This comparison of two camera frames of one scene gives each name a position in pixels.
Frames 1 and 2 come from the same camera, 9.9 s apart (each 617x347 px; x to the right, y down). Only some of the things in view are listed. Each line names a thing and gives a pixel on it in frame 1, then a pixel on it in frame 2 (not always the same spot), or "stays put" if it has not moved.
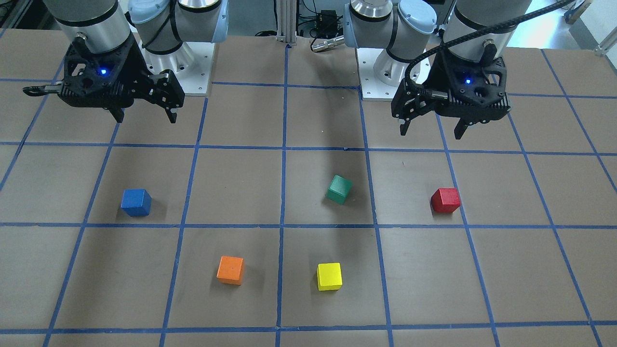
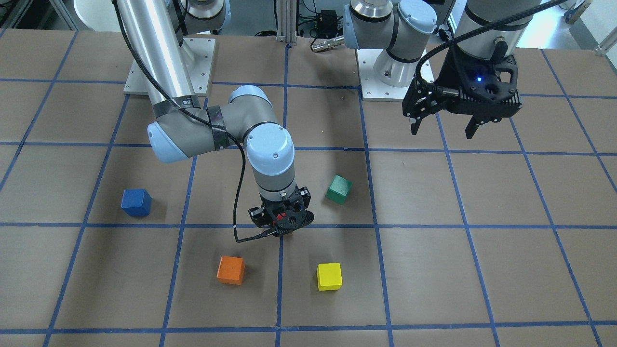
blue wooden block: (136, 202) stays put
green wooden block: (339, 189) stays put
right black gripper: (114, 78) → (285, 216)
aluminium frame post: (286, 20) stays put
